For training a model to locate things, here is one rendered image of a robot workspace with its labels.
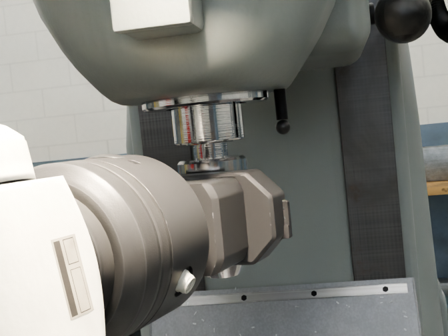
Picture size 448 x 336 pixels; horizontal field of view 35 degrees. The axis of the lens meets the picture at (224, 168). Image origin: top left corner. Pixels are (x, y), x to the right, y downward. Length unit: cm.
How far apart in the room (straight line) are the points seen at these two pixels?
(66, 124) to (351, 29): 450
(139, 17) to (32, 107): 476
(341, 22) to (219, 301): 42
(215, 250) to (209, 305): 49
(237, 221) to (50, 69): 469
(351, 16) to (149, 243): 32
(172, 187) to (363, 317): 53
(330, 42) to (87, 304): 35
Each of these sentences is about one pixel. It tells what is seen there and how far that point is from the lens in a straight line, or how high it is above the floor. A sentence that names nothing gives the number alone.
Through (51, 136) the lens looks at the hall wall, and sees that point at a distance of 506.
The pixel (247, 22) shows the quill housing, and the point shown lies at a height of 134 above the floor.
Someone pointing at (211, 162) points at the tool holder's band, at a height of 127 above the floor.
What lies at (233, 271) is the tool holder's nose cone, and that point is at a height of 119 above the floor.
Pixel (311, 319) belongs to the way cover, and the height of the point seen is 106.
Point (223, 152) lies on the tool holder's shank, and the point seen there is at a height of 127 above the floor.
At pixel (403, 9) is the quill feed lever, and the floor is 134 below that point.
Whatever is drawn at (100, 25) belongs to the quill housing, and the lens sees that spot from 40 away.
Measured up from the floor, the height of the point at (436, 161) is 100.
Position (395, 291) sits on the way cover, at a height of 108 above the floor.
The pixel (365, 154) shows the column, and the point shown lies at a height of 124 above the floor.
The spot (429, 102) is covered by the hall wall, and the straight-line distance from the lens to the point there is 471.
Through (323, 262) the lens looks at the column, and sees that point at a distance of 86.
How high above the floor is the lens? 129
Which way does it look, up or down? 3 degrees down
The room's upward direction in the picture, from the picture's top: 6 degrees counter-clockwise
